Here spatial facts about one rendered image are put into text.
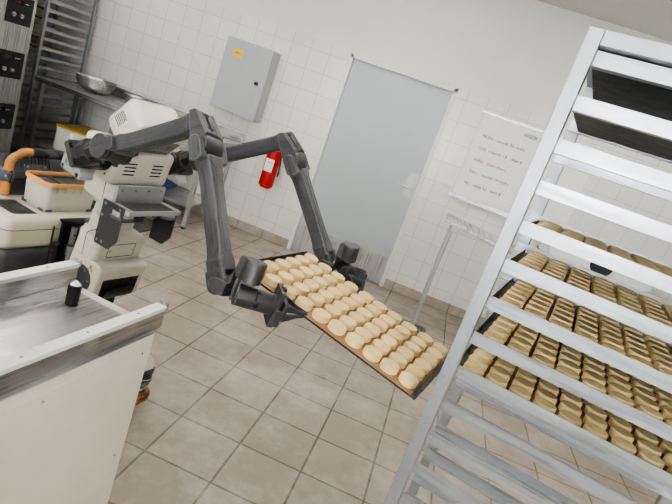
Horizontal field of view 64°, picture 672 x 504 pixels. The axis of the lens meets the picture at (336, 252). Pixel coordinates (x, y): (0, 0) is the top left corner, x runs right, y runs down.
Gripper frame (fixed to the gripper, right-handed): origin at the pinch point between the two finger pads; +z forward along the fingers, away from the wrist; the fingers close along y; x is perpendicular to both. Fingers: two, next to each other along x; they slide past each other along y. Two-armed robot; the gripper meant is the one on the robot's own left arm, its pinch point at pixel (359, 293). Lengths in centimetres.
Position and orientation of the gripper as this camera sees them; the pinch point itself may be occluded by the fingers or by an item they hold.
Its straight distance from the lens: 176.9
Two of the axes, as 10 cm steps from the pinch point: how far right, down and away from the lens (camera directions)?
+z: 2.6, 4.2, -8.7
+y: -4.3, 8.6, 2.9
